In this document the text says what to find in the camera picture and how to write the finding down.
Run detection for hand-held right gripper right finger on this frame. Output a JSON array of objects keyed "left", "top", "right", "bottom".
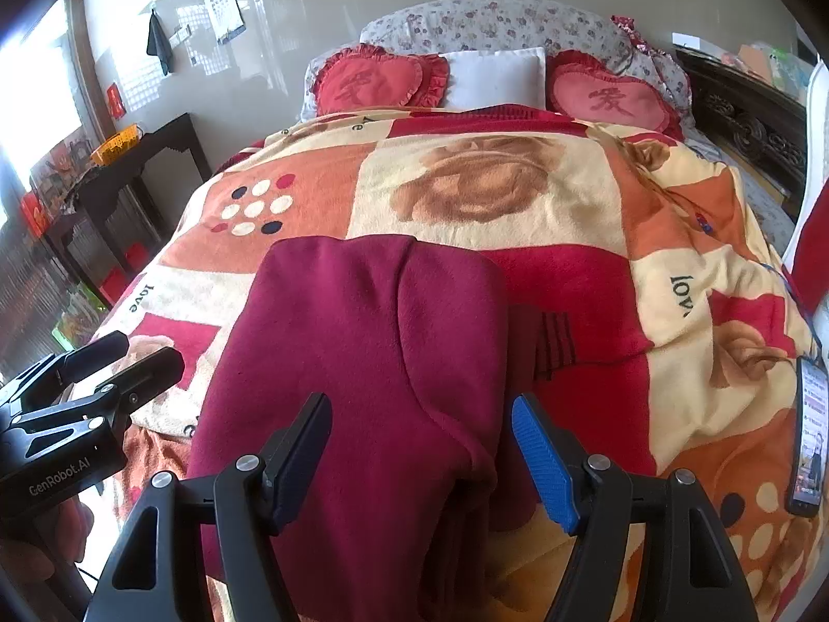
[{"left": 510, "top": 393, "right": 759, "bottom": 622}]

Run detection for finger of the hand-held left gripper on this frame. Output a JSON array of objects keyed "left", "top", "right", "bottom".
[
  {"left": 13, "top": 346, "right": 187, "bottom": 448},
  {"left": 0, "top": 330, "right": 131, "bottom": 412}
]

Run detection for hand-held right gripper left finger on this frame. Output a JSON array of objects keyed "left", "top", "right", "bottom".
[{"left": 84, "top": 392, "right": 334, "bottom": 622}]

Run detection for maroon fleece garment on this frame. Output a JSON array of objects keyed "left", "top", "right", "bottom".
[{"left": 188, "top": 233, "right": 512, "bottom": 622}]

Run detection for person's left hand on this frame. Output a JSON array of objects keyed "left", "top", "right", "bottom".
[{"left": 0, "top": 499, "right": 95, "bottom": 603}]

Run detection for green packaging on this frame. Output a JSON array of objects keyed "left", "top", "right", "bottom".
[{"left": 52, "top": 285, "right": 108, "bottom": 348}]

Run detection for red paper bag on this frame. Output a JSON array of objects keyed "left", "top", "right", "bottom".
[{"left": 97, "top": 268, "right": 128, "bottom": 305}]

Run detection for red box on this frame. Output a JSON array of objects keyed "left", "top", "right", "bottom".
[{"left": 19, "top": 193, "right": 50, "bottom": 235}]

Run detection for orange gift boxes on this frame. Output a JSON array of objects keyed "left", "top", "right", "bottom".
[{"left": 29, "top": 133, "right": 95, "bottom": 199}]

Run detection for yellow plastic basket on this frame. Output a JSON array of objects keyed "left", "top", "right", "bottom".
[{"left": 89, "top": 123, "right": 142, "bottom": 167}]

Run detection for dark wooden table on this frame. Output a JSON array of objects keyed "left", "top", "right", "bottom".
[{"left": 42, "top": 111, "right": 215, "bottom": 308}]

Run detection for black smartphone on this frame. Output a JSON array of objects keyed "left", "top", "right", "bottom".
[{"left": 785, "top": 355, "right": 829, "bottom": 519}]

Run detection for printed fleece blanket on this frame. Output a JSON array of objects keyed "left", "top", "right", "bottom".
[{"left": 78, "top": 104, "right": 829, "bottom": 622}]

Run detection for dark hanging cloth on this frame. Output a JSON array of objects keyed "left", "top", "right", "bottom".
[{"left": 146, "top": 11, "right": 175, "bottom": 77}]

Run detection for red cloth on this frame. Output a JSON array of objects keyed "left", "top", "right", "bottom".
[{"left": 791, "top": 175, "right": 829, "bottom": 321}]

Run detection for red heart-shaped pillow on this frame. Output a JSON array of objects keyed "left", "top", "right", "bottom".
[
  {"left": 546, "top": 48, "right": 685, "bottom": 141},
  {"left": 314, "top": 44, "right": 452, "bottom": 119}
]

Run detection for white pillow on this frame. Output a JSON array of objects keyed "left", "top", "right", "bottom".
[{"left": 440, "top": 47, "right": 547, "bottom": 111}]

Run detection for dark carved wooden furniture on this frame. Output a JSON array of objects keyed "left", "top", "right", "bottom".
[{"left": 674, "top": 45, "right": 810, "bottom": 221}]

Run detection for red sequined cushion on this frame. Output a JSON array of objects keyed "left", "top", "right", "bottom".
[{"left": 611, "top": 13, "right": 656, "bottom": 58}]

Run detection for floral quilt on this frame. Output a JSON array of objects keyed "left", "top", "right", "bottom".
[{"left": 304, "top": 0, "right": 698, "bottom": 132}]

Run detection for pastel boxes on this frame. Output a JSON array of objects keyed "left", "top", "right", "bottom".
[{"left": 732, "top": 39, "right": 818, "bottom": 89}]

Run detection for eye chart wall poster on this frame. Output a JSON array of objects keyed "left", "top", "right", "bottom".
[{"left": 202, "top": 0, "right": 249, "bottom": 46}]

